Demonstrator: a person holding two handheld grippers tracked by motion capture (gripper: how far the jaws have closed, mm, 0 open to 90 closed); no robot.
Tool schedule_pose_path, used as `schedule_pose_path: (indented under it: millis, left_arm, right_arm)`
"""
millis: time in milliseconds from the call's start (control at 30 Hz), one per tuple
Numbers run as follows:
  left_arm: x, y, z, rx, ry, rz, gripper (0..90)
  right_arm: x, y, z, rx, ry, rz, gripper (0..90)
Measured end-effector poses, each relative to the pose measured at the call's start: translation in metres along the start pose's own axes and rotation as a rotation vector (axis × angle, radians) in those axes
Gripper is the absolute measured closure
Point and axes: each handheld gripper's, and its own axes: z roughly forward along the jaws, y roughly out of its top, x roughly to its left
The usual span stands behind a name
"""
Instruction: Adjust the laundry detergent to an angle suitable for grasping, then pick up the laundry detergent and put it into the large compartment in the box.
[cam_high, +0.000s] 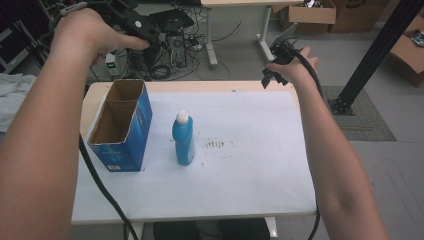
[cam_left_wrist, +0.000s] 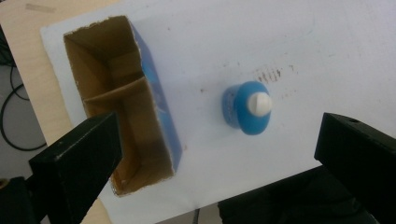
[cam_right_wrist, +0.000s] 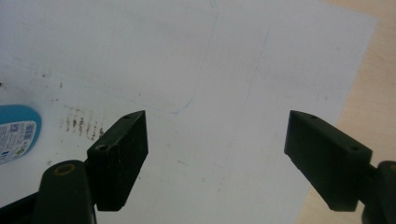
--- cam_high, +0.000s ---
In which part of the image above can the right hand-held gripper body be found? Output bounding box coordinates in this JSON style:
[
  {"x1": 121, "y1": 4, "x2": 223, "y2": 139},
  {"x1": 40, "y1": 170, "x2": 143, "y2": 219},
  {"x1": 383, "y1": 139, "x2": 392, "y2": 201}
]
[{"x1": 266, "y1": 23, "x2": 301, "y2": 76}]

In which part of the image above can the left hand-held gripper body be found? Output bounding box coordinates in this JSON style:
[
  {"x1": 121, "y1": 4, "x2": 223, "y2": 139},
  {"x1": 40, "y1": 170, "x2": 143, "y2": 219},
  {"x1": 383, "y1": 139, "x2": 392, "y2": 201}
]
[{"x1": 89, "y1": 0, "x2": 164, "y2": 46}]

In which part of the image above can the person's right hand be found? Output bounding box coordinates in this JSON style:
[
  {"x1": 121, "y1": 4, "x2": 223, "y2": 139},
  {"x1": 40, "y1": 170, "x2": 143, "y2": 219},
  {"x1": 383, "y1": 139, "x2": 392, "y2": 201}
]
[{"x1": 265, "y1": 46, "x2": 320, "y2": 87}]

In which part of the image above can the person's left hand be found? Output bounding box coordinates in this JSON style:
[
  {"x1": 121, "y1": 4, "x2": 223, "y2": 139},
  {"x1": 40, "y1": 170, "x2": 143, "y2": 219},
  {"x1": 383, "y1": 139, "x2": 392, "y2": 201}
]
[{"x1": 49, "y1": 7, "x2": 151, "y2": 68}]

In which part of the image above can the white power strip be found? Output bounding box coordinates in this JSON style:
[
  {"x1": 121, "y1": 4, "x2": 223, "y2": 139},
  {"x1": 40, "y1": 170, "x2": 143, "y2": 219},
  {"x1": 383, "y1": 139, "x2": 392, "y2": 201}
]
[{"x1": 104, "y1": 52, "x2": 120, "y2": 78}]

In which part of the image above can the computer tower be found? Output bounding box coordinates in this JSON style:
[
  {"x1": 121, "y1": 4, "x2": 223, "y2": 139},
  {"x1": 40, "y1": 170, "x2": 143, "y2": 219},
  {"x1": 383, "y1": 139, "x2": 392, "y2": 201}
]
[{"x1": 167, "y1": 34, "x2": 188, "y2": 69}]

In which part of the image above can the desk with white legs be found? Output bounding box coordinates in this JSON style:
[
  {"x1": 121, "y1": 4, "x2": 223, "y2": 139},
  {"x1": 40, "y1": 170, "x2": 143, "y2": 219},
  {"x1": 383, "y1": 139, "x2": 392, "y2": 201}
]
[{"x1": 199, "y1": 0, "x2": 305, "y2": 70}]

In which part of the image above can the large cardboard box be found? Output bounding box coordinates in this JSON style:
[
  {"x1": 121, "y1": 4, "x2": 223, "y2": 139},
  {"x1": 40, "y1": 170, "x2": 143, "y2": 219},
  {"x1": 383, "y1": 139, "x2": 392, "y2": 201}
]
[{"x1": 328, "y1": 0, "x2": 403, "y2": 34}]

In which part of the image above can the white table cover sheet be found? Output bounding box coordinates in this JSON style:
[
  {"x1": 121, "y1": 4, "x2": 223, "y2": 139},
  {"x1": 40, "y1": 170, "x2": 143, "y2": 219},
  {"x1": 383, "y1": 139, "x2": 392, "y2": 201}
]
[{"x1": 71, "y1": 91, "x2": 317, "y2": 224}]

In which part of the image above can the grey floor mat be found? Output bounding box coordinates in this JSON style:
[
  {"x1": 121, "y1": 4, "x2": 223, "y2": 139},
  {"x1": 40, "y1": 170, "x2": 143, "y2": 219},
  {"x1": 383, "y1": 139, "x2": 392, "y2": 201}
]
[{"x1": 320, "y1": 85, "x2": 397, "y2": 142}]

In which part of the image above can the black metal stand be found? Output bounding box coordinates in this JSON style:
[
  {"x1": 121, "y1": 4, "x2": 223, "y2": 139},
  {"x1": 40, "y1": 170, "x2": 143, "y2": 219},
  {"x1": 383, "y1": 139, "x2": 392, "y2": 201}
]
[{"x1": 327, "y1": 0, "x2": 424, "y2": 116}]

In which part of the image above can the blue bottle with white cap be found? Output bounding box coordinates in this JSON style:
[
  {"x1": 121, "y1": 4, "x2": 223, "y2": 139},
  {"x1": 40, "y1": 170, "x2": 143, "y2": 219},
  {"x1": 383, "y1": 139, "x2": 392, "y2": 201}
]
[{"x1": 171, "y1": 109, "x2": 197, "y2": 167}]

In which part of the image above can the open blue cardboard box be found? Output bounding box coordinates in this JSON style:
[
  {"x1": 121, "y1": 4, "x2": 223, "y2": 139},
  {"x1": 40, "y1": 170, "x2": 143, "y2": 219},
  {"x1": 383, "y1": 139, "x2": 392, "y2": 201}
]
[{"x1": 86, "y1": 78, "x2": 154, "y2": 173}]

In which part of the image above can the cardboard box with flap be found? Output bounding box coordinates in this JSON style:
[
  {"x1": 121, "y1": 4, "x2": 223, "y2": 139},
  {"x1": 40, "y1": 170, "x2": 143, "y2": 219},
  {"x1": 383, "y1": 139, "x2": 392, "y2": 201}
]
[{"x1": 388, "y1": 13, "x2": 424, "y2": 89}]

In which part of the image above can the white cloth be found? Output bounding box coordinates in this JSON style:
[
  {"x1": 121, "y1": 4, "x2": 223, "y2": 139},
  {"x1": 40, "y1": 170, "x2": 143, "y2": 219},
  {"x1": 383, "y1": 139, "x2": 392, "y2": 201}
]
[{"x1": 0, "y1": 72, "x2": 37, "y2": 133}]

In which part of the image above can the white table leg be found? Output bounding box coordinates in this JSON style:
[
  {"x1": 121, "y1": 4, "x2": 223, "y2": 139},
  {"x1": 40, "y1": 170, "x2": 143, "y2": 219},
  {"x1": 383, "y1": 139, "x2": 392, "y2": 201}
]
[{"x1": 264, "y1": 216, "x2": 279, "y2": 239}]

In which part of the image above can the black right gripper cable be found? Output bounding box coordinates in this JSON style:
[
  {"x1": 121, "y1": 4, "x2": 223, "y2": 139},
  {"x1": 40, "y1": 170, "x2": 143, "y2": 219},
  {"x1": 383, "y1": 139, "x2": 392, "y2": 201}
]
[{"x1": 289, "y1": 44, "x2": 325, "y2": 240}]

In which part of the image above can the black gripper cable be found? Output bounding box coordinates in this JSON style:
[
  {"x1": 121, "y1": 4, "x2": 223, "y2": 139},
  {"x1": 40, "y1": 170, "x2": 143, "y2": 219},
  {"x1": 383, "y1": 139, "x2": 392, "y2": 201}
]
[
  {"x1": 289, "y1": 44, "x2": 325, "y2": 240},
  {"x1": 78, "y1": 132, "x2": 140, "y2": 240}
]

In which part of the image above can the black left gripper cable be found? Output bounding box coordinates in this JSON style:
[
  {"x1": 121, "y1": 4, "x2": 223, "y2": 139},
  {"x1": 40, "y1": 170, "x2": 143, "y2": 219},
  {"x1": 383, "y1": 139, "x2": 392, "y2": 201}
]
[{"x1": 78, "y1": 132, "x2": 140, "y2": 240}]

